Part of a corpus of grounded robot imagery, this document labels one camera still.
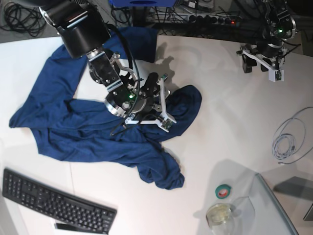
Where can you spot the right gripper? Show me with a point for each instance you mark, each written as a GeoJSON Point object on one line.
{"type": "Point", "coordinates": [146, 104]}

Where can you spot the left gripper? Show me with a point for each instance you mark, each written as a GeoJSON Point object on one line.
{"type": "Point", "coordinates": [268, 50]}

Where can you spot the dark blue t-shirt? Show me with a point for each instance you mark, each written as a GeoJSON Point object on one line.
{"type": "Point", "coordinates": [75, 130]}

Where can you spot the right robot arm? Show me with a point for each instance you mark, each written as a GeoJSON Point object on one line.
{"type": "Point", "coordinates": [84, 32]}

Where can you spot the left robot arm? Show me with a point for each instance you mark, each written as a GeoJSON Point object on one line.
{"type": "Point", "coordinates": [277, 26]}

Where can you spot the black power strip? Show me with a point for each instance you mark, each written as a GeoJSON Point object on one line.
{"type": "Point", "coordinates": [206, 19]}

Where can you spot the blue box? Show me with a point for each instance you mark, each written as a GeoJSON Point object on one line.
{"type": "Point", "coordinates": [142, 3]}

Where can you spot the green and red tape roll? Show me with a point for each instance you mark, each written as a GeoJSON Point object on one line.
{"type": "Point", "coordinates": [223, 191]}

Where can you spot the clear glass bottle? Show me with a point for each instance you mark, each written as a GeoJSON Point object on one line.
{"type": "Point", "coordinates": [220, 219]}

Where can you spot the black computer keyboard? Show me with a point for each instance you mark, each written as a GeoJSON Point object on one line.
{"type": "Point", "coordinates": [72, 212]}

